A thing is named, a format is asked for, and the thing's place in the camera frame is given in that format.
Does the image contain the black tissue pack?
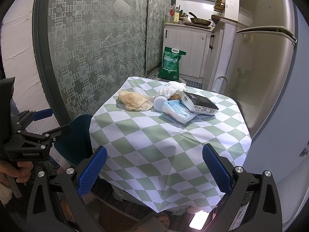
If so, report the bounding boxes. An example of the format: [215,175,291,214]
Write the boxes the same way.
[181,92,219,116]

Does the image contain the blue white tissue pack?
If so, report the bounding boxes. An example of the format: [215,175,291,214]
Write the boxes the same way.
[162,100,198,125]

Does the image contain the white kitchen cabinet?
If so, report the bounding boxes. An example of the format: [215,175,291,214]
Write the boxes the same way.
[163,18,237,93]

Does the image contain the left hand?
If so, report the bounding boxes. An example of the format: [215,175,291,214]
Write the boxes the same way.
[1,161,33,186]

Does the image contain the dark blue chair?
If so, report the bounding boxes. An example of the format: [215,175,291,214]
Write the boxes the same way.
[54,114,93,166]

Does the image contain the crumpled brown paper bag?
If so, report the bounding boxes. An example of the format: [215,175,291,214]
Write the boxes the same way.
[118,90,154,112]

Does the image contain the patterned glass sliding door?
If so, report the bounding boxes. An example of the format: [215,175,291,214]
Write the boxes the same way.
[32,0,172,125]

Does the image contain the brown food scrap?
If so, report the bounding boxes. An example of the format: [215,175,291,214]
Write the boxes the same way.
[168,93,181,101]

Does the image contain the white plastic cup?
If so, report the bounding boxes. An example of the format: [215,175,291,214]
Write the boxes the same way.
[153,96,167,112]

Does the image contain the crumpled white plastic bag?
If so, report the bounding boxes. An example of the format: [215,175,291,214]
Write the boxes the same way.
[158,81,187,100]

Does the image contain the green rice bag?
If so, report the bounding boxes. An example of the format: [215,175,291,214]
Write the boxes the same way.
[158,47,186,82]

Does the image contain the black frying pan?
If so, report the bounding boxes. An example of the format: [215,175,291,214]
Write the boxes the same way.
[188,12,212,26]

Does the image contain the condiment bottles on counter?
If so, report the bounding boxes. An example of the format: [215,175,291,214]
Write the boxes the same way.
[165,5,189,24]

